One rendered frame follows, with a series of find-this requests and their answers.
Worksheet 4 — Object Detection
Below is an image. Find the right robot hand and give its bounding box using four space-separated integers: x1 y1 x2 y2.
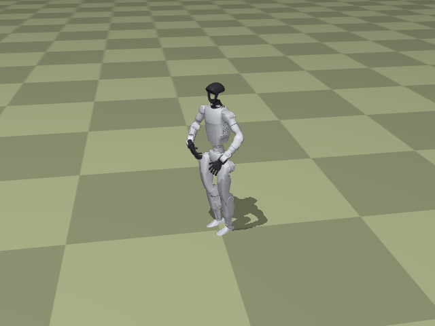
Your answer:
188 139 203 160

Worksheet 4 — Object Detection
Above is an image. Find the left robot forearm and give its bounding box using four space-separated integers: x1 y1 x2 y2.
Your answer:
220 135 242 163

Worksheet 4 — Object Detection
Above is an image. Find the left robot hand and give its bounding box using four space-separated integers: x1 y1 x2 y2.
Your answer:
209 155 228 176

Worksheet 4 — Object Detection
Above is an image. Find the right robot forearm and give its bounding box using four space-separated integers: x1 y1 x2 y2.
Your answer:
186 122 197 146

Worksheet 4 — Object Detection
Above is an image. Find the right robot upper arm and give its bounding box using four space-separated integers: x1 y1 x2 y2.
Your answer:
193 105 207 131

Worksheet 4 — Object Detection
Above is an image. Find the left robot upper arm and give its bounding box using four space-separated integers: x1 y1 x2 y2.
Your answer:
222 110 244 142

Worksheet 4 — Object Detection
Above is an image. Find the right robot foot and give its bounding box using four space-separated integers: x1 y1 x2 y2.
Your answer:
207 217 225 228

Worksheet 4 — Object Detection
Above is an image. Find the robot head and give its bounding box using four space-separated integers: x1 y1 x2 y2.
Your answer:
206 82 225 109

